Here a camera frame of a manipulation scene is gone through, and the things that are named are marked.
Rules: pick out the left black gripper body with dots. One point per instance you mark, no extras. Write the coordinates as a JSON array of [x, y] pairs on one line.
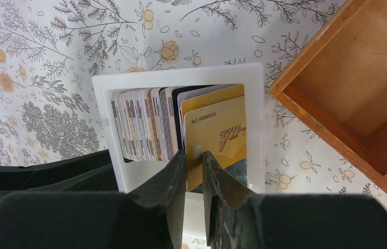
[[92, 172]]

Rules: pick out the white plastic card tray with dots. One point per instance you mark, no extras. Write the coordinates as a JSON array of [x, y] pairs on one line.
[[248, 171]]

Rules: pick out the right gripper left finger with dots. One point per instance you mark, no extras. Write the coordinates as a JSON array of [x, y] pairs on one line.
[[94, 220]]

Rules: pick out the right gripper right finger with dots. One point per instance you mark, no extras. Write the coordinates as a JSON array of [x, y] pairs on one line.
[[300, 223]]

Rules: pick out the orange wooden compartment box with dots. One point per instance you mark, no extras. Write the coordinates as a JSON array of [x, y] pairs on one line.
[[337, 86]]

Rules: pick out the floral table mat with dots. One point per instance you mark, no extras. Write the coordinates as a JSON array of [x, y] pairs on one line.
[[49, 50]]

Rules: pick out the stack of cards in tray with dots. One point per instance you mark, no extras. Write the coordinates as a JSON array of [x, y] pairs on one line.
[[150, 121]]

